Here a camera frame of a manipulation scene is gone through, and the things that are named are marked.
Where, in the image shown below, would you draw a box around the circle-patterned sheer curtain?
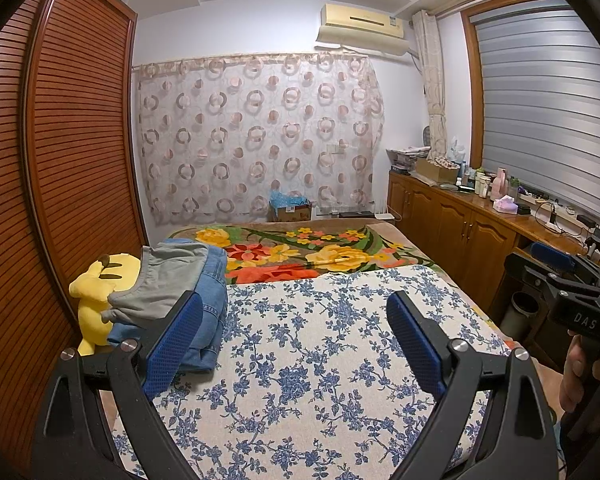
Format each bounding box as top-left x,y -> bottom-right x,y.
135,52 -> 386,226

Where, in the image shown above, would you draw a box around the person's right hand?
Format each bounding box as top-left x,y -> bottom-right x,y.
560,332 -> 600,411

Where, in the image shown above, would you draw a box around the blue floral bed sheet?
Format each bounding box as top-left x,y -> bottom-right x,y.
112,262 -> 513,480

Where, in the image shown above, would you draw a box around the beige window curtain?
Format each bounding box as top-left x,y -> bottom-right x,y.
410,9 -> 448,161

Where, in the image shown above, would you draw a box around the cardboard box with blue cloth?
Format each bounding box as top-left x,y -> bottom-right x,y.
269,191 -> 313,222

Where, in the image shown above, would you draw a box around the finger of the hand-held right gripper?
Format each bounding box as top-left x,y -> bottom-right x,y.
504,251 -> 567,303
530,241 -> 600,281

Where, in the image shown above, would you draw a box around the wooden window frame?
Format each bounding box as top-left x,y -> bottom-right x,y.
460,0 -> 600,231

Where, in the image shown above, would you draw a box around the stack of papers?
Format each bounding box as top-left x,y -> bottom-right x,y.
386,146 -> 431,176

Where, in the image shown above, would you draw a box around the wooden slatted wardrobe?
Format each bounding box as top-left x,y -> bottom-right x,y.
0,0 -> 148,461

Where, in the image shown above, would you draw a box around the colourful flower blanket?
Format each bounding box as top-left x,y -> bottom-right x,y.
165,220 -> 436,286

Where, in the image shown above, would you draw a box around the open cardboard box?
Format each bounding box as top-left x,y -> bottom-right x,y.
415,157 -> 461,183

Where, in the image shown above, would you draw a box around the grey trash bin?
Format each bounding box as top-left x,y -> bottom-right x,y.
500,290 -> 543,346

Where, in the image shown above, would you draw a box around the blue denim jeans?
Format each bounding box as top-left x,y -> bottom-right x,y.
107,240 -> 228,373

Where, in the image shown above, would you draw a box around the cream wall air conditioner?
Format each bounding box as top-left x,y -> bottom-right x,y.
315,2 -> 413,56

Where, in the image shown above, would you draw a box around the wooden side cabinet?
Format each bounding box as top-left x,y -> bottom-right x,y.
387,170 -> 600,331

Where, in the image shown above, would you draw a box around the grey pants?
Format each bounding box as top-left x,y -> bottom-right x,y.
101,245 -> 211,323

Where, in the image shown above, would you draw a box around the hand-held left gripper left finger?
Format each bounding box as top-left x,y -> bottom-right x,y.
30,290 -> 204,480

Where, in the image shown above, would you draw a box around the grey window blind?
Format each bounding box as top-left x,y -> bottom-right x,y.
470,7 -> 600,228

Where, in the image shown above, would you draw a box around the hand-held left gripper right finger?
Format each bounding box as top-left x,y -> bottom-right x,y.
386,290 -> 558,480

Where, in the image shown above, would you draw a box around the yellow plush toy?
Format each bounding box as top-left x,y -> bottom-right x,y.
69,252 -> 143,356

